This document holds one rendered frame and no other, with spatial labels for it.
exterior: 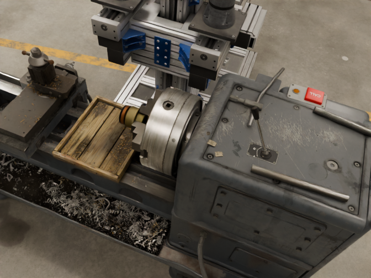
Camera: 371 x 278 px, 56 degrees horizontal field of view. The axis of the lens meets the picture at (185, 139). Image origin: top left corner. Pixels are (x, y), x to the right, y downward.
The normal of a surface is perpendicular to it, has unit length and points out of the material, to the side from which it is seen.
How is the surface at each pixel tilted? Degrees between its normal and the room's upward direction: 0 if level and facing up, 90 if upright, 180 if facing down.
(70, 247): 0
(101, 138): 0
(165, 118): 25
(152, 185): 0
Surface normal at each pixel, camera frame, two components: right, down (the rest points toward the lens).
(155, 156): -0.33, 0.54
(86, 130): 0.07, -0.60
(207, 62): -0.34, 0.74
